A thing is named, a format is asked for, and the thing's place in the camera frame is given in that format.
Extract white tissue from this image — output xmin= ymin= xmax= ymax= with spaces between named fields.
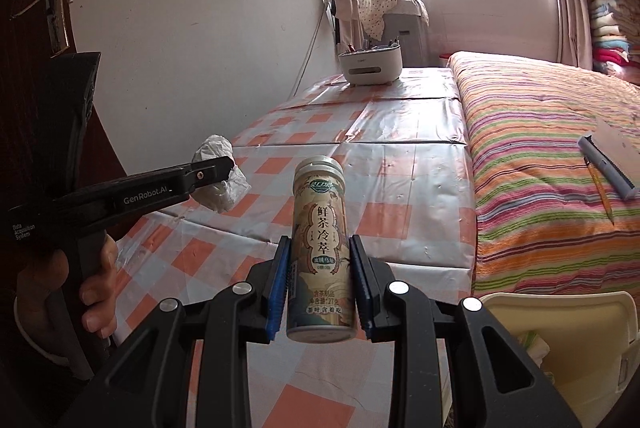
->
xmin=191 ymin=133 xmax=253 ymax=214

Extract cream plastic trash bin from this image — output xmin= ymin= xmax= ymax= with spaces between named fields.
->
xmin=482 ymin=292 xmax=639 ymax=427

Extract green bag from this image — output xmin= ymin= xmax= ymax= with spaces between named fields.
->
xmin=518 ymin=330 xmax=550 ymax=367

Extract person left hand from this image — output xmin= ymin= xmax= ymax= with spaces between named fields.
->
xmin=15 ymin=232 xmax=118 ymax=362

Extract white desktop organizer box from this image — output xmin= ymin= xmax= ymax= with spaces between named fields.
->
xmin=338 ymin=40 xmax=404 ymax=86

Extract yellow pencil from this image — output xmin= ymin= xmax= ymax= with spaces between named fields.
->
xmin=584 ymin=156 xmax=615 ymax=226

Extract floral cloth on cooler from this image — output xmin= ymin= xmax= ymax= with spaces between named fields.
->
xmin=358 ymin=0 xmax=430 ymax=41

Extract grey air cooler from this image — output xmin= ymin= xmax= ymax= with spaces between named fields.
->
xmin=382 ymin=0 xmax=430 ymax=67

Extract grey white notebook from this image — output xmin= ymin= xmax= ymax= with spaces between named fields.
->
xmin=577 ymin=117 xmax=640 ymax=200

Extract pink right curtain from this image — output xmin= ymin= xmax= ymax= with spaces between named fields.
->
xmin=556 ymin=0 xmax=592 ymax=70

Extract stack of folded blankets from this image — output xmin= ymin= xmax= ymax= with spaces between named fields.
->
xmin=588 ymin=0 xmax=639 ymax=86

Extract metal door handle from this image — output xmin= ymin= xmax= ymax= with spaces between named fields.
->
xmin=9 ymin=0 xmax=70 ymax=58

